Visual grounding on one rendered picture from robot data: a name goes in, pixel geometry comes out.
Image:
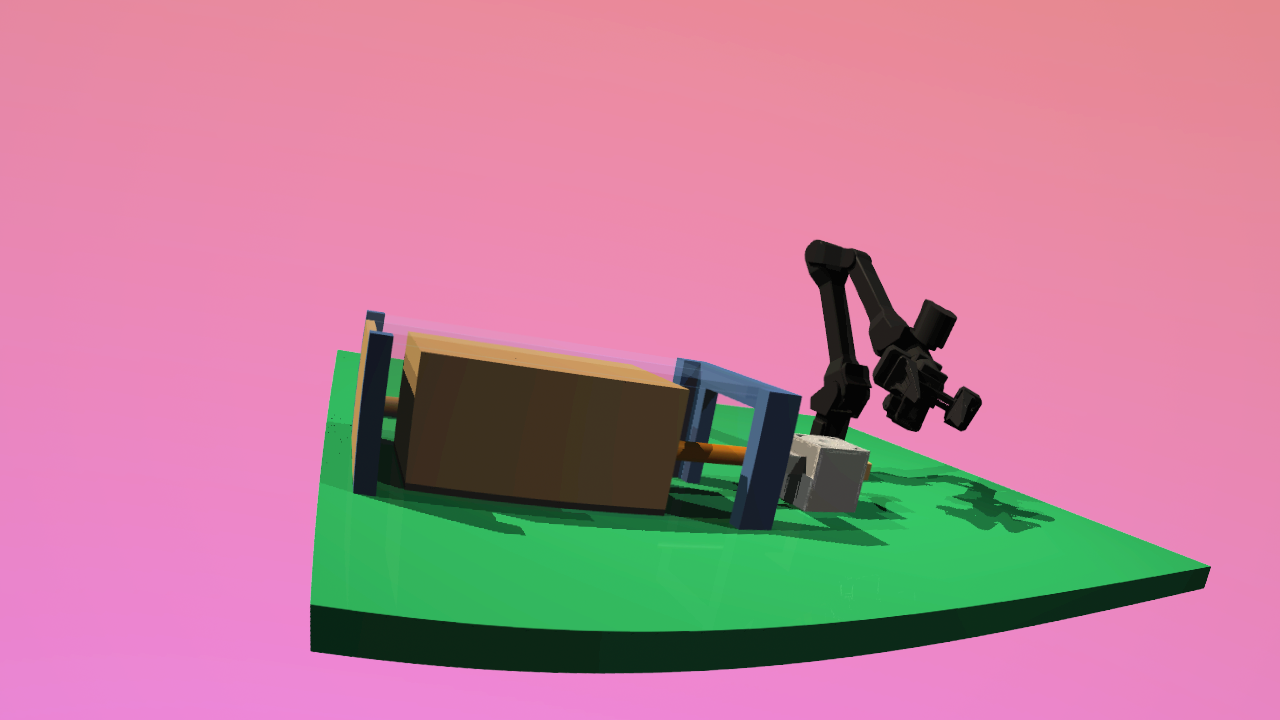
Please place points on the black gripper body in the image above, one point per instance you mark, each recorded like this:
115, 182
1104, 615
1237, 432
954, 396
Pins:
931, 381

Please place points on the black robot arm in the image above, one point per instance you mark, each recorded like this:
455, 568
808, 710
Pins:
846, 383

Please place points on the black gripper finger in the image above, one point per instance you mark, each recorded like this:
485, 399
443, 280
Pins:
904, 379
960, 410

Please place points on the blue flat bar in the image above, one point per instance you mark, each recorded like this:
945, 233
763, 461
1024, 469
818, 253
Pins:
782, 453

